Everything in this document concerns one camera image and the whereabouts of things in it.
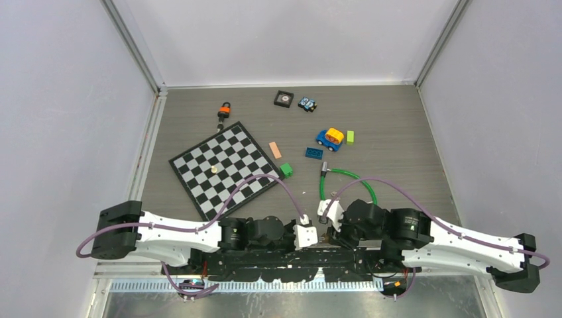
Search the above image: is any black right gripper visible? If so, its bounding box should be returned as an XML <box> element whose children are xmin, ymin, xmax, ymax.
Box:
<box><xmin>325</xmin><ymin>208</ymin><xmax>384</xmax><ymax>249</ymax></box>

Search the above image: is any green cable lock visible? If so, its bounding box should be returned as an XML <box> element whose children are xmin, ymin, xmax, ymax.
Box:
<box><xmin>319</xmin><ymin>161</ymin><xmax>378</xmax><ymax>207</ymax></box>

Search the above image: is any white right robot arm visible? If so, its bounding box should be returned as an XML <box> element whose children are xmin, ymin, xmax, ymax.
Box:
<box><xmin>317</xmin><ymin>199</ymin><xmax>540</xmax><ymax>293</ymax></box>

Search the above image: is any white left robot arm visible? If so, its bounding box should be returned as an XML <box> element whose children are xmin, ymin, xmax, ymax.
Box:
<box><xmin>90</xmin><ymin>201</ymin><xmax>296</xmax><ymax>274</ymax></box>

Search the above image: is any green toy brick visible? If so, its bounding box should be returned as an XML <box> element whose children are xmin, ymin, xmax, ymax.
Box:
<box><xmin>280</xmin><ymin>163</ymin><xmax>294</xmax><ymax>178</ymax></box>

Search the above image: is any blue toy brick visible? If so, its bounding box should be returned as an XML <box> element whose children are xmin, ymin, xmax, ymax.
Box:
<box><xmin>305</xmin><ymin>147</ymin><xmax>323</xmax><ymax>160</ymax></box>

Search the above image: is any small wooden block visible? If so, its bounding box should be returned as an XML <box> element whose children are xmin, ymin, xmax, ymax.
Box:
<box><xmin>268</xmin><ymin>142</ymin><xmax>282</xmax><ymax>159</ymax></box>

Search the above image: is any black white chessboard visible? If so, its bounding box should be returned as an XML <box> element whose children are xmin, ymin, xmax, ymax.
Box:
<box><xmin>168</xmin><ymin>121</ymin><xmax>284</xmax><ymax>221</ymax></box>

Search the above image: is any blue yellow toy car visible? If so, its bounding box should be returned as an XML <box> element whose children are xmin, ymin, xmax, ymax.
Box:
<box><xmin>315</xmin><ymin>127</ymin><xmax>345</xmax><ymax>152</ymax></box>

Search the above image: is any lime green block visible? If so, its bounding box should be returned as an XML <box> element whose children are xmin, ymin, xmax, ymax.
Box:
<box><xmin>346</xmin><ymin>131</ymin><xmax>355</xmax><ymax>145</ymax></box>

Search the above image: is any blue owl toy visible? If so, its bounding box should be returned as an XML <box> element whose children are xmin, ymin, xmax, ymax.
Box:
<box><xmin>298</xmin><ymin>97</ymin><xmax>317</xmax><ymax>112</ymax></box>

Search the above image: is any orange black padlock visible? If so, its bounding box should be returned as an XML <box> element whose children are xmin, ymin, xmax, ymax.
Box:
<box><xmin>217</xmin><ymin>102</ymin><xmax>231</xmax><ymax>123</ymax></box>

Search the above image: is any black square box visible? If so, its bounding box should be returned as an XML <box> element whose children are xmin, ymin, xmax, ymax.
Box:
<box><xmin>274</xmin><ymin>90</ymin><xmax>294</xmax><ymax>108</ymax></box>

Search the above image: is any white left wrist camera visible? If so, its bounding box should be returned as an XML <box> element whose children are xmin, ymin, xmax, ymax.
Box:
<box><xmin>293</xmin><ymin>215</ymin><xmax>319</xmax><ymax>250</ymax></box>

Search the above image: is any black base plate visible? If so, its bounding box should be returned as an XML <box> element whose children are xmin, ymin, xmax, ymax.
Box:
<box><xmin>167</xmin><ymin>247</ymin><xmax>407</xmax><ymax>282</ymax></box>

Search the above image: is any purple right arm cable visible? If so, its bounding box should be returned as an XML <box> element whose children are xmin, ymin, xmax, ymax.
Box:
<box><xmin>325</xmin><ymin>177</ymin><xmax>551</xmax><ymax>270</ymax></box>

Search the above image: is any aluminium frame rail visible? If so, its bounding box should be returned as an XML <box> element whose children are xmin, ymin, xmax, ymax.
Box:
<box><xmin>93</xmin><ymin>86</ymin><xmax>168</xmax><ymax>279</ymax></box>

